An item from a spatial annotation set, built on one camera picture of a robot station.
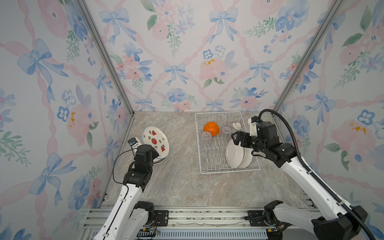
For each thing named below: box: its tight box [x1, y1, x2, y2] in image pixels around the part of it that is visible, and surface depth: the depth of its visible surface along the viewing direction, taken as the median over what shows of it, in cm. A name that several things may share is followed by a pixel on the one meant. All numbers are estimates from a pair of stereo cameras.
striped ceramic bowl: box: [232, 122, 242, 130], surface depth 105 cm
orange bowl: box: [203, 121, 220, 137], surface depth 105 cm
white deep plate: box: [226, 139, 244, 169], surface depth 85 cm
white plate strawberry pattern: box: [141, 126, 170, 165], surface depth 89 cm
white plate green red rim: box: [153, 155, 168, 166], surface depth 94 cm
